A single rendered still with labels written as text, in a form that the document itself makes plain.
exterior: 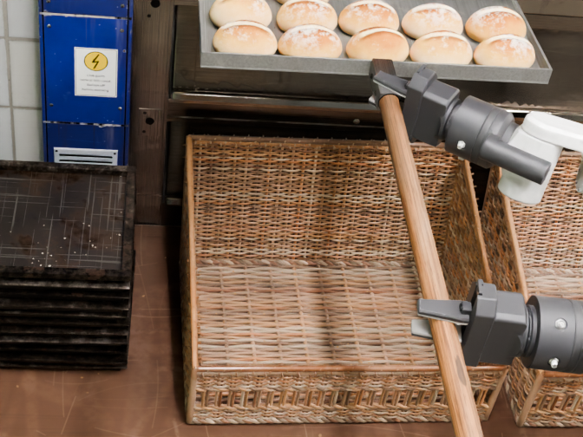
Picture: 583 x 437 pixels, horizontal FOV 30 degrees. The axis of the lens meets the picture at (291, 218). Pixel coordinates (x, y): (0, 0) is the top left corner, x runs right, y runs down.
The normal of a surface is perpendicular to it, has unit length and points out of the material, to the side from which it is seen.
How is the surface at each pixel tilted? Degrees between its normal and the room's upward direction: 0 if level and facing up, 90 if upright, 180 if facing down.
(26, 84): 90
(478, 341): 91
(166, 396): 0
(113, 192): 0
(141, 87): 90
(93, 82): 90
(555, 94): 70
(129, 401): 0
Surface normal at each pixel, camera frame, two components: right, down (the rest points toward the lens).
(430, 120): -0.50, 0.55
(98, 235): 0.13, -0.73
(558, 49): 0.11, 0.40
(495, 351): -0.05, 0.69
